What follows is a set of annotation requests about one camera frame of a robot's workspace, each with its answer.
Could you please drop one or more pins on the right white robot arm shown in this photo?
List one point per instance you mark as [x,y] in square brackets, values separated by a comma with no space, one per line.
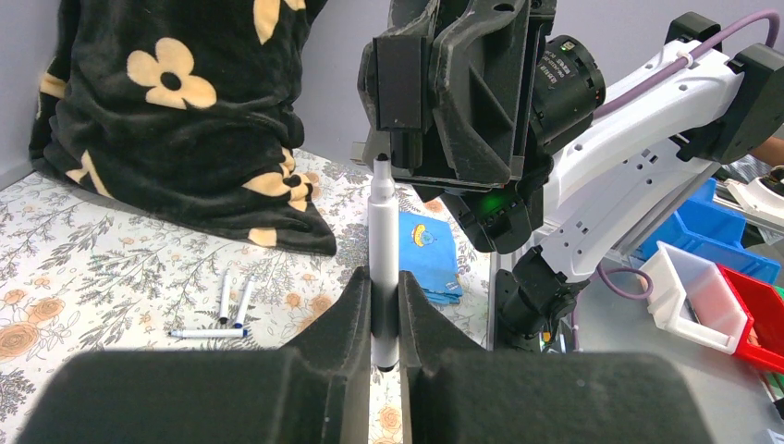
[606,164]

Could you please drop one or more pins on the white plastic bin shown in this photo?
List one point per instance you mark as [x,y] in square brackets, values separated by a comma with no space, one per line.
[691,299]

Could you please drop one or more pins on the black floral blanket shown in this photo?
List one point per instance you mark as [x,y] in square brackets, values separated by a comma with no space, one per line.
[184,110]

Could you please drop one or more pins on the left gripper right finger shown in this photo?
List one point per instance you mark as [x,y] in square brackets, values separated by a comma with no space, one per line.
[454,391]

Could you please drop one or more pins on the white pen four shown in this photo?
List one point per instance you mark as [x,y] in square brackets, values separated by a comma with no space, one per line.
[224,298]

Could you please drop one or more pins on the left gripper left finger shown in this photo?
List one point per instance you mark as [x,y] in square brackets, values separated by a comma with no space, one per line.
[313,389]

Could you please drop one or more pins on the blue plastic bin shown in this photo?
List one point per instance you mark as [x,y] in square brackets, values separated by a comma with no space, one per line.
[711,231]

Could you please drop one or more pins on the red plastic bin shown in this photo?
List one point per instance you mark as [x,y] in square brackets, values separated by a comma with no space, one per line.
[761,342]

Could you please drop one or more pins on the blue folded cloth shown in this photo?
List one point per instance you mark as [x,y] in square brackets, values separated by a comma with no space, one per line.
[428,250]

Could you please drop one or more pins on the white pen three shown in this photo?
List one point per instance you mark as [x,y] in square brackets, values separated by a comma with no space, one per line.
[383,249]

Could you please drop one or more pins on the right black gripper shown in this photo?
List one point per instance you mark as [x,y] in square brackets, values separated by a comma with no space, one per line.
[448,90]

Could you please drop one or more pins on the floral patterned table mat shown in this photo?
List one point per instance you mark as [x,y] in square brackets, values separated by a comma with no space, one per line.
[81,273]

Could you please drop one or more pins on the black pen cap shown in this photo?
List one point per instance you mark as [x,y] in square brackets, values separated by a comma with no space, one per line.
[406,148]

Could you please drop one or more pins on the white pen two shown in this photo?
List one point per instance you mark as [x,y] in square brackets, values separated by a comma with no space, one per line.
[244,302]

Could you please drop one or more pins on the white pen one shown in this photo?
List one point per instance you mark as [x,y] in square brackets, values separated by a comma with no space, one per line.
[231,333]

